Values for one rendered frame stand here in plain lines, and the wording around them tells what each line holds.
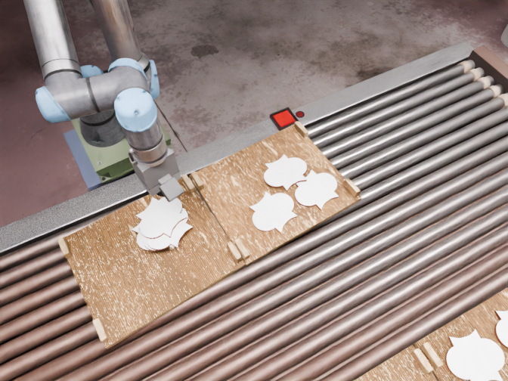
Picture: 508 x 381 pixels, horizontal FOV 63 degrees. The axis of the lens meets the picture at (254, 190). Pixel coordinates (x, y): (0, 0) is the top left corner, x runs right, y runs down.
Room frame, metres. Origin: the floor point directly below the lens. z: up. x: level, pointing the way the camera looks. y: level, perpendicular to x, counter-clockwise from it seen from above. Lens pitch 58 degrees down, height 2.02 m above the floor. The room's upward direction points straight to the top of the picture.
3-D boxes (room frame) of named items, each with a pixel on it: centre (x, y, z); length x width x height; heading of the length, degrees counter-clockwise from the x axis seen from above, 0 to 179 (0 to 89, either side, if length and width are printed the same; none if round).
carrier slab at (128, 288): (0.47, 0.29, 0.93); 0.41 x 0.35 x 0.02; 123
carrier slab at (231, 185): (0.69, -0.06, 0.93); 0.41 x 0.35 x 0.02; 122
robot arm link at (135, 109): (0.57, 0.23, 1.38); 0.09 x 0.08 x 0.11; 19
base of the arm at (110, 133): (0.91, 0.50, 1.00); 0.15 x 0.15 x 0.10
